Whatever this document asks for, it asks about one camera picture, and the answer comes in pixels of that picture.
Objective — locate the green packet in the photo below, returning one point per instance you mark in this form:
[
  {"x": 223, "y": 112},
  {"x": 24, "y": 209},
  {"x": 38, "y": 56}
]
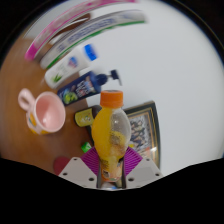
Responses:
[{"x": 86, "y": 147}]

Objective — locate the brown pump bottle yellow label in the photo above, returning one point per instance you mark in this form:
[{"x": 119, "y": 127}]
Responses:
[{"x": 84, "y": 117}]

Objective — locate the framed group picture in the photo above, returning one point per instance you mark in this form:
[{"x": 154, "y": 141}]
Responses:
[{"x": 145, "y": 130}]

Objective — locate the pink and white tube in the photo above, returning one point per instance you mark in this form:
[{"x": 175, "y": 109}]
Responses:
[{"x": 63, "y": 21}]

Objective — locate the orange-capped clear drink bottle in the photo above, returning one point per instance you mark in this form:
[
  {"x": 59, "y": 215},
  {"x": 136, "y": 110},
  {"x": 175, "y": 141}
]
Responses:
[{"x": 106, "y": 133}]

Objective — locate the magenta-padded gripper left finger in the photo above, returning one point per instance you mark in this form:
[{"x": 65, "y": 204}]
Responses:
[{"x": 78, "y": 170}]

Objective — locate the pink mug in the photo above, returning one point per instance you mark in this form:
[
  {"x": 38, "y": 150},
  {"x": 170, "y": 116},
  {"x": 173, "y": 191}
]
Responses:
[{"x": 46, "y": 113}]

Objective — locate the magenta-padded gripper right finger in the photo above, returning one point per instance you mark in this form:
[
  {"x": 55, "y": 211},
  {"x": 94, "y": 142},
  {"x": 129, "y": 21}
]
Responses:
[{"x": 143, "y": 170}]

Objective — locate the dark blue pump bottle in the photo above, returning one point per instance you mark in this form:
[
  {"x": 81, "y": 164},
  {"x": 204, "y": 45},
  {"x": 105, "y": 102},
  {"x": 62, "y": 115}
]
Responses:
[{"x": 81, "y": 88}]

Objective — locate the white blue and green tube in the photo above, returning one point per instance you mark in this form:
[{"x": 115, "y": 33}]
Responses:
[{"x": 90, "y": 31}]

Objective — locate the white bottle with blue cap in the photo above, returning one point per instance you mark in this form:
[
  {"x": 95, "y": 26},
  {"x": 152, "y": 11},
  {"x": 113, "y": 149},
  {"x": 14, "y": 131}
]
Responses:
[{"x": 66, "y": 68}]

